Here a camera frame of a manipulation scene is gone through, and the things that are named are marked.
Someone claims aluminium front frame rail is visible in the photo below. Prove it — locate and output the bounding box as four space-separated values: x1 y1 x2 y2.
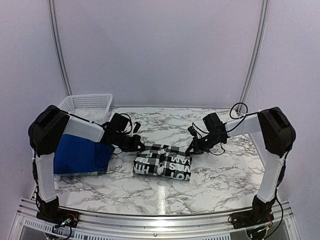
8 198 301 240

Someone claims black white checkered cloth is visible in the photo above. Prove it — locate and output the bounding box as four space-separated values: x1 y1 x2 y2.
133 144 192 181

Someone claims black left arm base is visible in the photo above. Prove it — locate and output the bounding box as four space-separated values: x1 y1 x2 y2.
35 193 80 228

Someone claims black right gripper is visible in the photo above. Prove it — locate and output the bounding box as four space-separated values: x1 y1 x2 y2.
186 132 224 154

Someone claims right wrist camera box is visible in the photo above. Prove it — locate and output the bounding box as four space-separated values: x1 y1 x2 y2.
187 112 226 139

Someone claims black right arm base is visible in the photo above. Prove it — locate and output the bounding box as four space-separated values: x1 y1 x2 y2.
228 195 276 229

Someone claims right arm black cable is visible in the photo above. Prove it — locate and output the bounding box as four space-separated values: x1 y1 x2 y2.
189 102 285 226

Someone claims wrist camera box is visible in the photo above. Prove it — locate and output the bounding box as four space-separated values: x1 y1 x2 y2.
187 112 226 139
108 113 141 137

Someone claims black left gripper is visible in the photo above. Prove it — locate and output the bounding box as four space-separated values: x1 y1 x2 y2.
113 131 144 152

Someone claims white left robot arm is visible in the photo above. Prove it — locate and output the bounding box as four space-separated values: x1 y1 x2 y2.
28 105 145 203

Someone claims blue pleated skirt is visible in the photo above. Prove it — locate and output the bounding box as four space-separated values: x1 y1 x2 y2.
53 134 115 175

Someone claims left aluminium wall post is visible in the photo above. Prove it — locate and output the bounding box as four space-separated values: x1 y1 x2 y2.
47 0 73 96

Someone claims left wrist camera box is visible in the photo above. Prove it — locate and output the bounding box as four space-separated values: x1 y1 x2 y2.
108 113 141 137

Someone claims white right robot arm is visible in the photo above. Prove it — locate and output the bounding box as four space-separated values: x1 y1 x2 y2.
185 106 296 203

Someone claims white plastic laundry basket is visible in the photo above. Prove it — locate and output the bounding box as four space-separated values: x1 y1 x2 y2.
58 93 113 124

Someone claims aluminium wall post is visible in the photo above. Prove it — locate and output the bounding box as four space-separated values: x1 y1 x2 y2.
47 0 73 96
239 0 270 103

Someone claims right aluminium wall post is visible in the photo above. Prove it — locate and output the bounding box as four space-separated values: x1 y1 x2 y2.
239 0 270 103

